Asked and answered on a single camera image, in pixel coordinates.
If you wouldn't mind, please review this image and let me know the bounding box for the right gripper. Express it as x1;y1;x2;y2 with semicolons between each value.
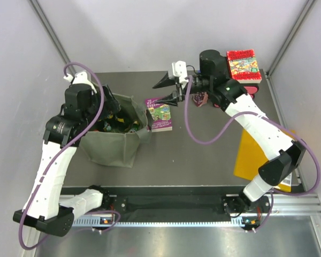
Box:
152;72;211;108

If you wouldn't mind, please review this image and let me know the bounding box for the perrier bottle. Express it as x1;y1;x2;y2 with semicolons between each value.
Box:
128;120;140;133

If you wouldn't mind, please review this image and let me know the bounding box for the green canvas bag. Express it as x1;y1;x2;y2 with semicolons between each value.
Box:
80;93;154;168

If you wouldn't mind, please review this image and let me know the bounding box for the blue juice carton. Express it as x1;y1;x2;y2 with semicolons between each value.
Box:
192;92;208;107

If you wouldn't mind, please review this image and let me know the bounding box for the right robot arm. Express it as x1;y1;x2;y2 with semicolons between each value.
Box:
153;49;305;213

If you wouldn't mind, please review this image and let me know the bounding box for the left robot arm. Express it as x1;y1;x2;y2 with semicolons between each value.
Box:
13;82;114;237

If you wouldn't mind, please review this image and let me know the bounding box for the purple treehouse book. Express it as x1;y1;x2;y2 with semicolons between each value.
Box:
145;98;173;132

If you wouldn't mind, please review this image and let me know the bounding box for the red comic book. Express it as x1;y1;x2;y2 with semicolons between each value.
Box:
226;49;262;84

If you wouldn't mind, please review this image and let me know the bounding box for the black pink drawer unit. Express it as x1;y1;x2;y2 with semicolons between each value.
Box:
210;82;259;108

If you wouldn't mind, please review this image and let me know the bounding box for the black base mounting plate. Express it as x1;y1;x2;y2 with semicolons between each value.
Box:
99;186;270;223

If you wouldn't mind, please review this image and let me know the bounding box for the yellow folder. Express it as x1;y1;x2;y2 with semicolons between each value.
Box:
234;130;292;193

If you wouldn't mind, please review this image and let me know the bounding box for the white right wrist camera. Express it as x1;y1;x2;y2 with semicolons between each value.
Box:
171;61;188;82

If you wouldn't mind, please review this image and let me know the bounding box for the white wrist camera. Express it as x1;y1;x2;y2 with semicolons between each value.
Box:
171;61;188;82
63;71;97;94

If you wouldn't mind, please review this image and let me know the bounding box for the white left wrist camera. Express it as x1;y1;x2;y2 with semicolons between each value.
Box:
63;71;97;94

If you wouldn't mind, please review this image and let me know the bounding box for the aluminium frame rail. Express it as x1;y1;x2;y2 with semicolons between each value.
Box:
50;194;321;237

